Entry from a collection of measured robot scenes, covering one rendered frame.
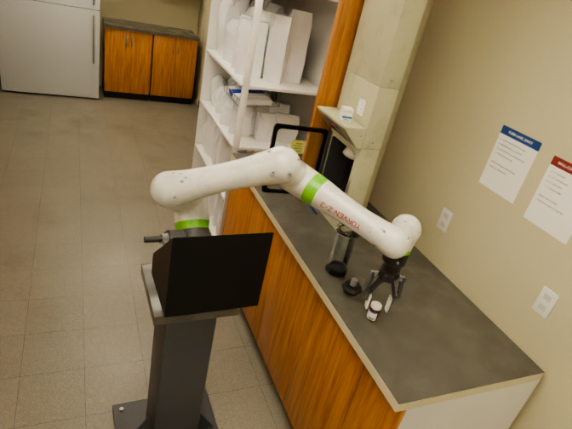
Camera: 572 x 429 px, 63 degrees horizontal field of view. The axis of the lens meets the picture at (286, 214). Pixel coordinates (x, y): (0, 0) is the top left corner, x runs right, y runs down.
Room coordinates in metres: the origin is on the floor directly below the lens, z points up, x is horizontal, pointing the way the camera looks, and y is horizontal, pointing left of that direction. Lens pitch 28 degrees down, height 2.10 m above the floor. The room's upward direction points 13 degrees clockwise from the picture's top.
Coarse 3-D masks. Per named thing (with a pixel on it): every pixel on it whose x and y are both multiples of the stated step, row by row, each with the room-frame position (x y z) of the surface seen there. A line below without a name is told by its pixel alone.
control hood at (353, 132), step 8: (320, 112) 2.39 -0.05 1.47; (328, 112) 2.29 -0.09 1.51; (336, 112) 2.33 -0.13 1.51; (336, 120) 2.19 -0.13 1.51; (352, 120) 2.25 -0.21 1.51; (344, 128) 2.11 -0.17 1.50; (352, 128) 2.12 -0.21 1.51; (360, 128) 2.15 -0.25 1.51; (352, 136) 2.12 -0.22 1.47; (360, 136) 2.14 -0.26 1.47; (352, 144) 2.16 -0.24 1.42; (360, 144) 2.15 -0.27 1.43
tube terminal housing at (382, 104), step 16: (352, 80) 2.36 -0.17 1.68; (352, 96) 2.33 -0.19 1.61; (368, 96) 2.21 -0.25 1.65; (384, 96) 2.17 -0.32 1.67; (400, 96) 2.32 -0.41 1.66; (368, 112) 2.18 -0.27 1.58; (384, 112) 2.19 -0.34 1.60; (368, 128) 2.16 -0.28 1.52; (384, 128) 2.20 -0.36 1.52; (368, 144) 2.17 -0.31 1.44; (384, 144) 2.29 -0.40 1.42; (368, 160) 2.18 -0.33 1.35; (352, 176) 2.16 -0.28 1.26; (368, 176) 2.20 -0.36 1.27; (352, 192) 2.17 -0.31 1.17; (368, 192) 2.27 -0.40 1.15; (336, 224) 2.17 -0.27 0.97
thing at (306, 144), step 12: (288, 132) 2.34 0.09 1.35; (300, 132) 2.37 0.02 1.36; (312, 132) 2.39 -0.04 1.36; (276, 144) 2.32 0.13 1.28; (288, 144) 2.35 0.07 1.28; (300, 144) 2.37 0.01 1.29; (312, 144) 2.39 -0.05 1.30; (300, 156) 2.38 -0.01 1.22; (312, 156) 2.40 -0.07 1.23; (312, 168) 2.41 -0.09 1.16
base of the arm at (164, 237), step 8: (168, 232) 1.40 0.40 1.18; (176, 232) 1.41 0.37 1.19; (184, 232) 1.43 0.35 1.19; (192, 232) 1.42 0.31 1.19; (200, 232) 1.44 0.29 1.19; (208, 232) 1.47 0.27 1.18; (144, 240) 1.35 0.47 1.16; (152, 240) 1.36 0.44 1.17; (160, 240) 1.37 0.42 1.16; (168, 240) 1.38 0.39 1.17
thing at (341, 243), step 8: (344, 232) 1.74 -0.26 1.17; (352, 232) 1.81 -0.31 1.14; (336, 240) 1.76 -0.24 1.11; (344, 240) 1.74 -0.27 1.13; (352, 240) 1.74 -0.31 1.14; (336, 248) 1.75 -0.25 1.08; (344, 248) 1.74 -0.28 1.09; (352, 248) 1.75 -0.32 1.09; (336, 256) 1.74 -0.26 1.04; (344, 256) 1.74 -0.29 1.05; (328, 264) 1.77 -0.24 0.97; (336, 264) 1.74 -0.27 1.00; (344, 264) 1.74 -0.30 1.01
